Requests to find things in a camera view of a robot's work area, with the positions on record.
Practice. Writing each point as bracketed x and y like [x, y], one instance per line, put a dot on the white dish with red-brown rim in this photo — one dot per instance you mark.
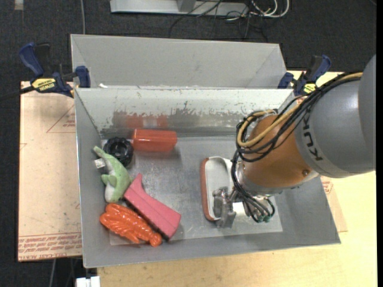
[214, 175]

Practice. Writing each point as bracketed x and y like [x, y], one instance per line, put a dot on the grey metal bin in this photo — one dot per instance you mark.
[179, 175]

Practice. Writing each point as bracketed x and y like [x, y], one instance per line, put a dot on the pink flat block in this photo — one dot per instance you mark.
[152, 209]

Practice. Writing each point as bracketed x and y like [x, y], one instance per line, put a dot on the orange-red plastic box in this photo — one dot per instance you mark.
[154, 140]

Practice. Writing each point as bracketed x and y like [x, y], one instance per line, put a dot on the orange ridged toy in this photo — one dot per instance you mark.
[128, 224]

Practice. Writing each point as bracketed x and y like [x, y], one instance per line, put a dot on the green and white toy animal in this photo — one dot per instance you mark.
[118, 175]

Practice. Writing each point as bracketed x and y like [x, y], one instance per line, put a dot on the black ribbed toy tyre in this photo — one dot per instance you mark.
[127, 152]

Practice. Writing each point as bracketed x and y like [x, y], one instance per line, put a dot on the brown cardboard board red print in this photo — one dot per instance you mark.
[48, 175]

